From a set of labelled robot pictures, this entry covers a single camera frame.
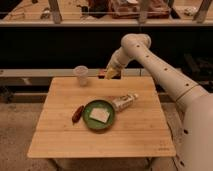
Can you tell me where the white sponge on plate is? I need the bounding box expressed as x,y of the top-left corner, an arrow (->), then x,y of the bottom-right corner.
89,108 -> 110,123

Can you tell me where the wooden shelf with clutter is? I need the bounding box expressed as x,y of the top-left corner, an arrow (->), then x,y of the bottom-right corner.
0,0 -> 213,27

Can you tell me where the brown rectangular eraser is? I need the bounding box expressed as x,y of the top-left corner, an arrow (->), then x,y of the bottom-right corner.
98,69 -> 106,79

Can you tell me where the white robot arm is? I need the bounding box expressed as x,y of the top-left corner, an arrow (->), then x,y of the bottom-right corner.
105,34 -> 213,171

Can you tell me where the green round plate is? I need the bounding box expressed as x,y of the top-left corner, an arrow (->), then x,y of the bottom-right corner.
82,100 -> 115,130

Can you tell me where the white tube with cap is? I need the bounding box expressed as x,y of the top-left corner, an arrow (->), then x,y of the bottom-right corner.
112,93 -> 138,112

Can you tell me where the red brown sausage toy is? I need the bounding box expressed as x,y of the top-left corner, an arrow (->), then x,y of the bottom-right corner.
72,106 -> 84,123

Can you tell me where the wooden table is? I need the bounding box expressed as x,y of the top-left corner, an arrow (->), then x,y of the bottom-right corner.
28,77 -> 176,158

